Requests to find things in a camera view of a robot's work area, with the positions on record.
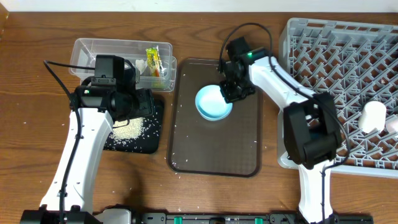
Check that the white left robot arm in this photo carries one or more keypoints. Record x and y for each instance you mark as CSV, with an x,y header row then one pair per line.
x,y
110,95

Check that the white tissue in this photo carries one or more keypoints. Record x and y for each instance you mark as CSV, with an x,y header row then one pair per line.
x,y
141,65

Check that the grey dishwasher rack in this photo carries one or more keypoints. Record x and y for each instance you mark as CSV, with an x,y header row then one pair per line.
x,y
355,63

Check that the brown serving tray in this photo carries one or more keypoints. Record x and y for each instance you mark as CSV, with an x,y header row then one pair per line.
x,y
231,146

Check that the pile of white rice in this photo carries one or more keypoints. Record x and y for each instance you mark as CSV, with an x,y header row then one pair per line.
x,y
128,129

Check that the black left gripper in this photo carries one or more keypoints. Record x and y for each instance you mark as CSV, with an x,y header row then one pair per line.
x,y
143,99

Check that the clear plastic waste bin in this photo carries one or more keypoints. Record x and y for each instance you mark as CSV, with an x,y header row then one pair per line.
x,y
85,51

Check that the yellow green snack wrapper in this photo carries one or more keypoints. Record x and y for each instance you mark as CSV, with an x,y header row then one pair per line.
x,y
153,61

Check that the black plastic tray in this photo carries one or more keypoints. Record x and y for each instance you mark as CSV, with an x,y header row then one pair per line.
x,y
148,141

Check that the light blue rice bowl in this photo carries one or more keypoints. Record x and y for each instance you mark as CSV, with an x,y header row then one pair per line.
x,y
210,103

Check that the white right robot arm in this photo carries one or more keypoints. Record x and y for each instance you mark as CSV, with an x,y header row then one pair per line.
x,y
310,127

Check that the white cup green inside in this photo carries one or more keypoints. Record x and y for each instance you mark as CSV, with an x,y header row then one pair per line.
x,y
373,117

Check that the white cup pink inside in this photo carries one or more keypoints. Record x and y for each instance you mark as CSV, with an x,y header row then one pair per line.
x,y
391,124

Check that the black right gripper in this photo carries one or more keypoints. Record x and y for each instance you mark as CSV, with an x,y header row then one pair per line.
x,y
229,88

